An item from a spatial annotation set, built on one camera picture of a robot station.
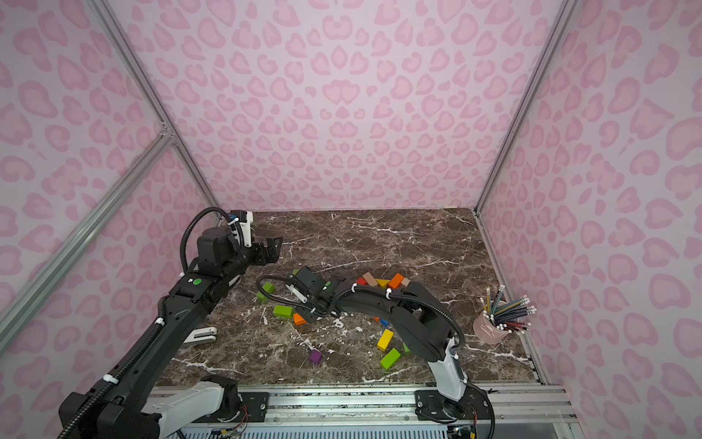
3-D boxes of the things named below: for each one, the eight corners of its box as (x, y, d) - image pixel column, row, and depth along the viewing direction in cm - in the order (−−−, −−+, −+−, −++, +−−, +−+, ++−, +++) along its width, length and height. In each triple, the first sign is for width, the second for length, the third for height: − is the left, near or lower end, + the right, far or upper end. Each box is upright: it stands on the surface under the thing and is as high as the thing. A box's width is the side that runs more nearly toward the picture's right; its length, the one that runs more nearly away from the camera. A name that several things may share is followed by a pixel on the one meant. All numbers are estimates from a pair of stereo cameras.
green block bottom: (379, 363, 82) (379, 361, 80) (392, 348, 85) (392, 346, 83) (387, 371, 80) (388, 369, 79) (400, 356, 83) (401, 354, 81)
